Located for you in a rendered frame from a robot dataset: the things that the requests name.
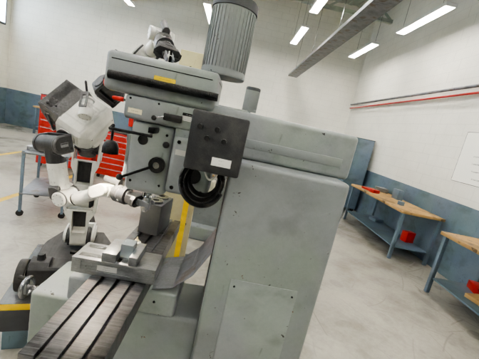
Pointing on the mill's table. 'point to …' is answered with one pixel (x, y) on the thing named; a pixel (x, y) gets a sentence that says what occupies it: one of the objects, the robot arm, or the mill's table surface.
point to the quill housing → (148, 181)
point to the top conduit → (162, 85)
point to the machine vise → (150, 260)
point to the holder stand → (156, 216)
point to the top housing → (141, 64)
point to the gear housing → (133, 105)
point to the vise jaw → (112, 251)
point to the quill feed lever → (156, 164)
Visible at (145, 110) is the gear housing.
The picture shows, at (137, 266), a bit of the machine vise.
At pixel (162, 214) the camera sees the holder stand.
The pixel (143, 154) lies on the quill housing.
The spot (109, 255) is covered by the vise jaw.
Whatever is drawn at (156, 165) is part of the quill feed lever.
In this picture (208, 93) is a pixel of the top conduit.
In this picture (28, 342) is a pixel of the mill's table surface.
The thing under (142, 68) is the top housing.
